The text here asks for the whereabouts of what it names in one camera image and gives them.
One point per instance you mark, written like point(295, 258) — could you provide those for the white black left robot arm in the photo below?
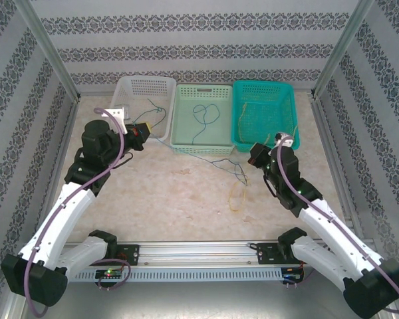
point(60, 216)

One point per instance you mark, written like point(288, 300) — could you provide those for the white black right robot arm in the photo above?
point(329, 232)

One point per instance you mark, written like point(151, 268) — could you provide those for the white plastic mesh basket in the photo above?
point(149, 89)

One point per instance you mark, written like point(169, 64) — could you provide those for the light green plastic basket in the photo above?
point(216, 133)

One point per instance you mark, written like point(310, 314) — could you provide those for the teal plastic mesh basket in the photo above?
point(269, 99)

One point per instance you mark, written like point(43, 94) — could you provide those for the aluminium side rail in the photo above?
point(70, 133)
point(332, 159)

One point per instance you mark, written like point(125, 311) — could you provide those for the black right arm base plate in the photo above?
point(267, 254)

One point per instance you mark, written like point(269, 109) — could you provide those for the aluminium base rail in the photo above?
point(193, 253)

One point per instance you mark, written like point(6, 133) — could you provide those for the aluminium frame post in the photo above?
point(342, 46)
point(46, 46)

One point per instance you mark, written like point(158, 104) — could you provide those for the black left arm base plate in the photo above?
point(129, 254)

